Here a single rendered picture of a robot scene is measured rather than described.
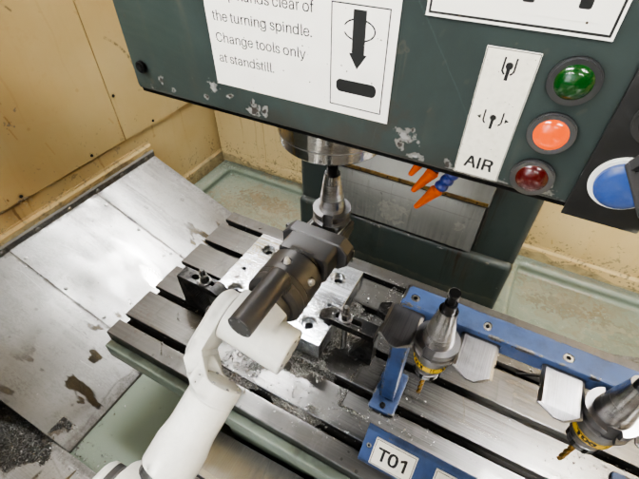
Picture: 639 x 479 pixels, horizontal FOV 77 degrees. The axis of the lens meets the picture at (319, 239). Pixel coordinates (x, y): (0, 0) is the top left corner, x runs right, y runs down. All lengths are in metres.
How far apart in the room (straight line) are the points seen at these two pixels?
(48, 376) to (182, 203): 0.70
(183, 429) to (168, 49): 0.43
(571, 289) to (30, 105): 1.84
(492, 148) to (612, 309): 1.47
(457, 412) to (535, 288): 0.83
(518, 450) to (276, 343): 0.57
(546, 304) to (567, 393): 1.00
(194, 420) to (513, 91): 0.49
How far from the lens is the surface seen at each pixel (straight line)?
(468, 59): 0.28
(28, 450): 1.34
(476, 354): 0.63
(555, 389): 0.64
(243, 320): 0.50
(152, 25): 0.42
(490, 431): 0.94
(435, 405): 0.93
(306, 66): 0.32
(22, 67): 1.44
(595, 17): 0.27
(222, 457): 1.06
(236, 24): 0.35
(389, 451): 0.83
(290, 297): 0.56
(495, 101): 0.29
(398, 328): 0.62
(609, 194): 0.30
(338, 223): 0.67
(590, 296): 1.73
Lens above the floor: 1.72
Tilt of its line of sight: 44 degrees down
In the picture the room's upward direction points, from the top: straight up
